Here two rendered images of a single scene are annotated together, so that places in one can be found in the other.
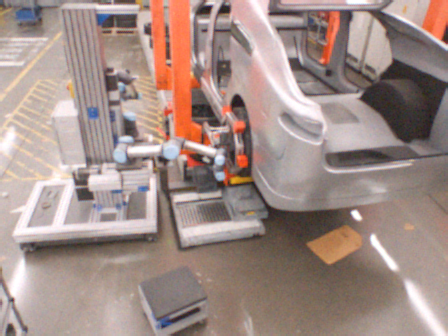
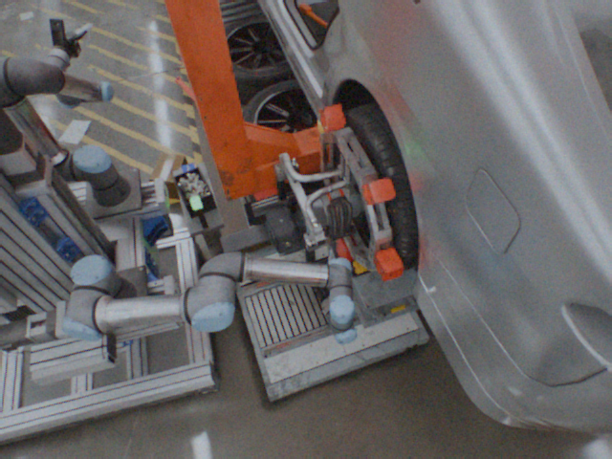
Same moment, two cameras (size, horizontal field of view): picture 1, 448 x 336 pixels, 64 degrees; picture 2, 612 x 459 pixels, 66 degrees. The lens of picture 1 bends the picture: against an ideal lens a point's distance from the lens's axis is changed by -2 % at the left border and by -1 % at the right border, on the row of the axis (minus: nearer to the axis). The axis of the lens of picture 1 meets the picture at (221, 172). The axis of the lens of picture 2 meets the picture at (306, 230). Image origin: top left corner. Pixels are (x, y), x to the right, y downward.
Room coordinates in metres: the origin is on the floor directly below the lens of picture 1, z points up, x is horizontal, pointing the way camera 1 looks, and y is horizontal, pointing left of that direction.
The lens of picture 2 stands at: (1.89, 0.11, 2.32)
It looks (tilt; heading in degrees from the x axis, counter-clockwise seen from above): 57 degrees down; 0
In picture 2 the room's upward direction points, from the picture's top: 5 degrees counter-clockwise
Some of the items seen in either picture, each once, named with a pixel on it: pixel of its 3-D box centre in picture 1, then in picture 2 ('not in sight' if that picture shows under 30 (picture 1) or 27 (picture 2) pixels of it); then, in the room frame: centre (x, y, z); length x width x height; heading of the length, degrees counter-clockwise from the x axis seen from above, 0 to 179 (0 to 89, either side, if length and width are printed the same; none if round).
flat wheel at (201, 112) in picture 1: (202, 118); (264, 59); (4.51, 0.29, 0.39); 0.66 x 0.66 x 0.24
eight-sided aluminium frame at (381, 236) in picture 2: (231, 143); (351, 199); (2.99, -0.08, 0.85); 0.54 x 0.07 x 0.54; 16
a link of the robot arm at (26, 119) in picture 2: not in sight; (32, 127); (3.16, 1.03, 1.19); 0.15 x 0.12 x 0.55; 86
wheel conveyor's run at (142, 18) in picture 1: (155, 34); not in sight; (10.15, 1.93, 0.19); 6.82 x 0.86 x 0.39; 16
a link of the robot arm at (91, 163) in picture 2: (129, 119); (94, 165); (3.15, 0.90, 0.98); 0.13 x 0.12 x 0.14; 86
